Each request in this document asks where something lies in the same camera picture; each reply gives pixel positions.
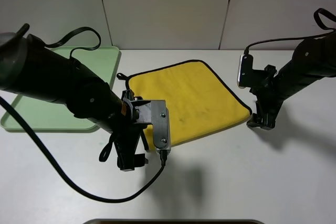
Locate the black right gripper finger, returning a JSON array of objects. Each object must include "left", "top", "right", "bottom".
[
  {"left": 246, "top": 113, "right": 263, "bottom": 128},
  {"left": 261, "top": 116, "right": 275, "bottom": 130}
]

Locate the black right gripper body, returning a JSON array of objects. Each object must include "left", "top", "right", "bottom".
[{"left": 249, "top": 64, "right": 284, "bottom": 122}]

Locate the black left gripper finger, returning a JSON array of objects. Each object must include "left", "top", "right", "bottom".
[
  {"left": 117, "top": 150, "right": 135, "bottom": 171},
  {"left": 134, "top": 154, "right": 148, "bottom": 168}
]

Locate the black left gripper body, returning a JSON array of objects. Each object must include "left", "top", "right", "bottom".
[{"left": 112, "top": 90, "right": 152, "bottom": 156}]

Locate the yellow towel with black trim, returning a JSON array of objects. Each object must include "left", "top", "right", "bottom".
[{"left": 117, "top": 60, "right": 252, "bottom": 146}]

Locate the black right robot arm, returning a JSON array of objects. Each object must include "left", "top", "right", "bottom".
[{"left": 237, "top": 32, "right": 335, "bottom": 130}]

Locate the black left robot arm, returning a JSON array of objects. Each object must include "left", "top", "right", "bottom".
[{"left": 1, "top": 24, "right": 148, "bottom": 171}]

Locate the green plastic tray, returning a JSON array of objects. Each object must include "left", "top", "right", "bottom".
[{"left": 11, "top": 46, "right": 121, "bottom": 133}]

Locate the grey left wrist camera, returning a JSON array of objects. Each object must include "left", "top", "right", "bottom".
[{"left": 151, "top": 100, "right": 171, "bottom": 154}]

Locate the black left camera cable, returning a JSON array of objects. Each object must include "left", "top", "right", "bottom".
[{"left": 0, "top": 95, "right": 169, "bottom": 204}]

